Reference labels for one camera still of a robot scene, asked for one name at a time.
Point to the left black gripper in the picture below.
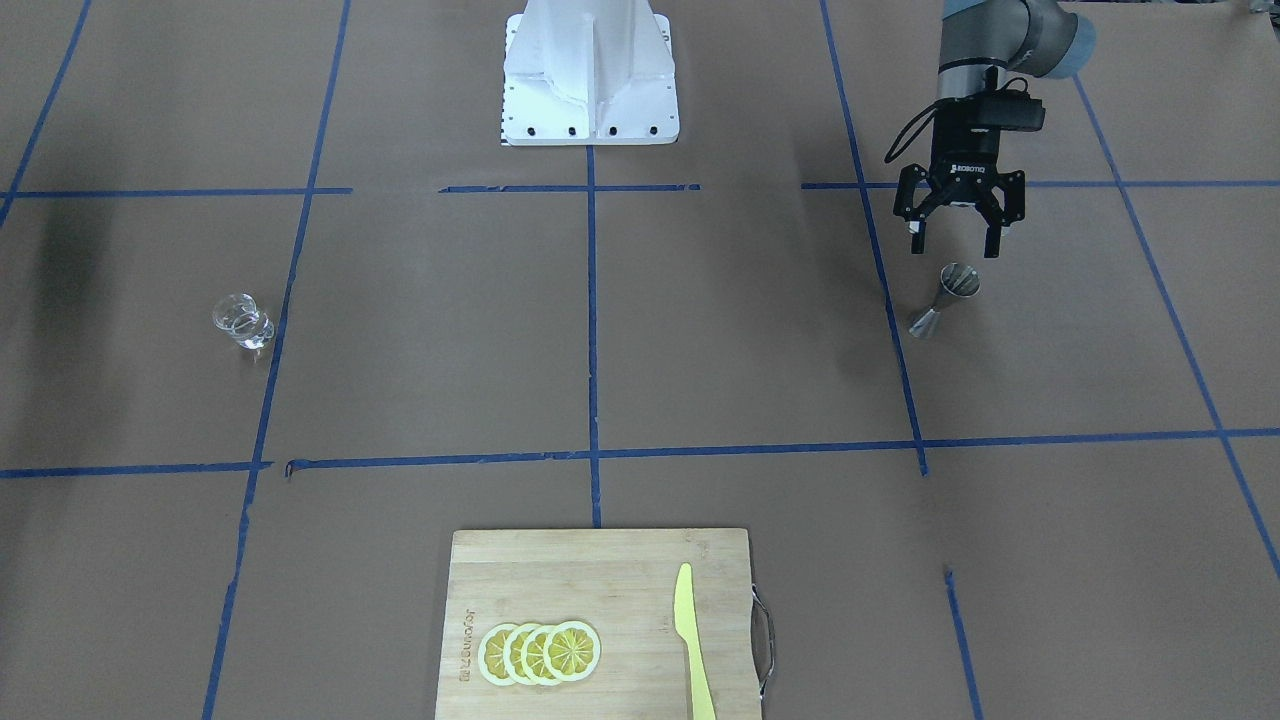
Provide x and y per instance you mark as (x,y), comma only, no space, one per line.
(966,148)

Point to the steel double jigger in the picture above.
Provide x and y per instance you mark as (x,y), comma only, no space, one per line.
(956,282)

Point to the clear glass measuring cup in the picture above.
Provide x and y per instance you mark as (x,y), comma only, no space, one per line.
(239,316)

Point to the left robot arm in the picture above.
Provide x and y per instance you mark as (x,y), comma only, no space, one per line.
(985,48)

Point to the yellow plastic knife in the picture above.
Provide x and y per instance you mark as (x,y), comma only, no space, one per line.
(686,625)

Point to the bamboo cutting board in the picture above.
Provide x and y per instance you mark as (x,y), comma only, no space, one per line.
(620,581)

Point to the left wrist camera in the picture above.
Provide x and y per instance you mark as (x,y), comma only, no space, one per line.
(1008,110)

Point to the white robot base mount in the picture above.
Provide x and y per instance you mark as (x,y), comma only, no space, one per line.
(579,73)

